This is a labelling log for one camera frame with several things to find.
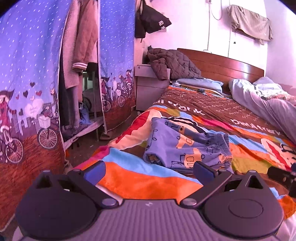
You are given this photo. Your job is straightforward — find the blue printed children's pants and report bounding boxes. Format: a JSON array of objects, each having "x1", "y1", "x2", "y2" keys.
[{"x1": 143, "y1": 118, "x2": 233, "y2": 173}]

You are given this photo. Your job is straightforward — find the colourful paul frank bedspread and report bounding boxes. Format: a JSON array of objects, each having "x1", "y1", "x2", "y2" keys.
[{"x1": 78, "y1": 87, "x2": 295, "y2": 218}]

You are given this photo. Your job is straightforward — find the light blue pillow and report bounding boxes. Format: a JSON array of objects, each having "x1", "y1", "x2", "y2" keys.
[{"x1": 171, "y1": 78, "x2": 224, "y2": 94}]

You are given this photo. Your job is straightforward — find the grey rumpled duvet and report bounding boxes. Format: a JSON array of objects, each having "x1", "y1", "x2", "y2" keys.
[{"x1": 228, "y1": 77, "x2": 296, "y2": 143}]

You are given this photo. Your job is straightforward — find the grey bedside cabinet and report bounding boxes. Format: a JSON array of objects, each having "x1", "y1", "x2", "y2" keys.
[{"x1": 134, "y1": 64, "x2": 171, "y2": 111}]

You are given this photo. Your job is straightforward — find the wooden headboard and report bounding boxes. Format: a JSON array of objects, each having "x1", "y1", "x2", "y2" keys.
[{"x1": 177, "y1": 48, "x2": 264, "y2": 94}]

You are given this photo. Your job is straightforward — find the brown quilted jacket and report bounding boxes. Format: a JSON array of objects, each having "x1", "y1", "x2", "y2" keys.
[{"x1": 147, "y1": 46, "x2": 203, "y2": 80}]

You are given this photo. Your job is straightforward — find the pink hanging quilted jacket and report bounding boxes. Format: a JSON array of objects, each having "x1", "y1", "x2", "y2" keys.
[{"x1": 59, "y1": 1, "x2": 98, "y2": 130}]

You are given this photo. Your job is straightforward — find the blue dotted wardrobe curtain right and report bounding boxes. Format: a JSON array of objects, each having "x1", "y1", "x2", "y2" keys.
[{"x1": 99, "y1": 0, "x2": 135, "y2": 132}]

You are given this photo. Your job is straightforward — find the blue dotted wardrobe curtain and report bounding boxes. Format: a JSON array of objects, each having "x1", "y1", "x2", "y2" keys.
[
  {"x1": 99, "y1": 0, "x2": 135, "y2": 132},
  {"x1": 1, "y1": 1, "x2": 70, "y2": 230}
]

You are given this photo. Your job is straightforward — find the blue dotted wardrobe curtain left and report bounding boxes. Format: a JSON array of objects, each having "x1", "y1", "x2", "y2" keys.
[{"x1": 1, "y1": 1, "x2": 70, "y2": 230}]

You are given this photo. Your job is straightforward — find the black hanging bag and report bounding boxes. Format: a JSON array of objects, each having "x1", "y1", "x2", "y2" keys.
[{"x1": 134, "y1": 1, "x2": 171, "y2": 39}]

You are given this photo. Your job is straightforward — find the beige cloth on wall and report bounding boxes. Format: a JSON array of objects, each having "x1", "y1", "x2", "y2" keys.
[{"x1": 227, "y1": 4, "x2": 273, "y2": 45}]

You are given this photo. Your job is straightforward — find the white wall cable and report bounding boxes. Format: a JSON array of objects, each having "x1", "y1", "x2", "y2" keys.
[{"x1": 203, "y1": 0, "x2": 223, "y2": 52}]

